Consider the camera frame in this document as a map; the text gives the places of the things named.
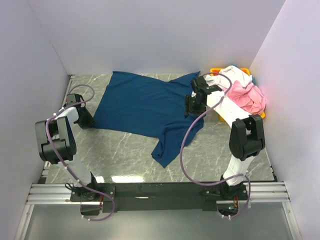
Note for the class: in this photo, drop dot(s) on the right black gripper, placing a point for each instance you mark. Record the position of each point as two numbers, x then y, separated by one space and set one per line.
188 108

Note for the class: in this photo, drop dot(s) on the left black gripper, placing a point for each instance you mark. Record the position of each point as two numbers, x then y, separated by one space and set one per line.
89 121

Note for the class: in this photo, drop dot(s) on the dark blue t shirt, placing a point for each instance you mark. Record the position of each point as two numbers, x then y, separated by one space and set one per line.
149 107

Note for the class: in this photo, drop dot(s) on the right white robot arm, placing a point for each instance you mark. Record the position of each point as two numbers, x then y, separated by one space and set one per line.
247 137

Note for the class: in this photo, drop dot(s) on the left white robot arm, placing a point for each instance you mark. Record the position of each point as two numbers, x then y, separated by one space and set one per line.
56 143

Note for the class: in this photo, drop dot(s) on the yellow plastic bin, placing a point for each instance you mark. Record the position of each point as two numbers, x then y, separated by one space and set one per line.
214 71

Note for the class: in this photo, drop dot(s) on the white t shirt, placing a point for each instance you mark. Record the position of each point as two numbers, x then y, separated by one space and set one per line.
233 73

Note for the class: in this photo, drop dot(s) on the pink t shirt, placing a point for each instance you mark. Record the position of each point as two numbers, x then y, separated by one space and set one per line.
249 98

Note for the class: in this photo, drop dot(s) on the black base beam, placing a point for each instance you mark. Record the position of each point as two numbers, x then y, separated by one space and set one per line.
156 196

